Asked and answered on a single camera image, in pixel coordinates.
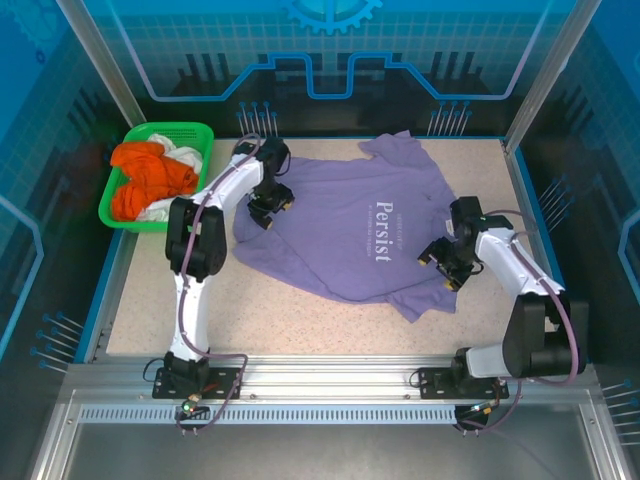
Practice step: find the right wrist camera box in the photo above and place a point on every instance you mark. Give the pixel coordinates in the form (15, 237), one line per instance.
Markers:
(448, 225)

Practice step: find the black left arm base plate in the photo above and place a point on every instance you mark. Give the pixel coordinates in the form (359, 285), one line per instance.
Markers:
(225, 382)

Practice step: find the purple t-shirt with white print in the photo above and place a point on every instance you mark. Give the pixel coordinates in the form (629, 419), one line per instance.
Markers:
(340, 210)

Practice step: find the aluminium frame post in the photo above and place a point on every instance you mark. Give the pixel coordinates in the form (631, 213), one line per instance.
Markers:
(550, 75)
(115, 85)

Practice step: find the aluminium mounting rail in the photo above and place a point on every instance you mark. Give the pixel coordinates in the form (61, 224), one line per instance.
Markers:
(325, 380)

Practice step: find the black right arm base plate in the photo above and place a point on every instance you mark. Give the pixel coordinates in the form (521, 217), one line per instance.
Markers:
(432, 382)

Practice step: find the orange t-shirt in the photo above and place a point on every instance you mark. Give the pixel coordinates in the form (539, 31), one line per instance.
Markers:
(150, 170)

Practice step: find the green plastic basket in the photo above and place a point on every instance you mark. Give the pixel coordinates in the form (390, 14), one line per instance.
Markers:
(107, 205)

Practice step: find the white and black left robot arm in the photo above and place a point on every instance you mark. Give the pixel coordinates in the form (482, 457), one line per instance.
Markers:
(190, 310)

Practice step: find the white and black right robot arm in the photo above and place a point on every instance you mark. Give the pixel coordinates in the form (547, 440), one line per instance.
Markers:
(515, 270)

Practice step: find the small connector with green light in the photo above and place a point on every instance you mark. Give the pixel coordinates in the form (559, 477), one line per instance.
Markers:
(190, 407)

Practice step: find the metal tray frame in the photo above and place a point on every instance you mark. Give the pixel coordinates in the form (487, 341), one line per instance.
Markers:
(325, 455)

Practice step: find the aluminium side rail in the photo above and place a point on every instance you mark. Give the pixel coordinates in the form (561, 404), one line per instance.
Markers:
(522, 200)
(122, 260)

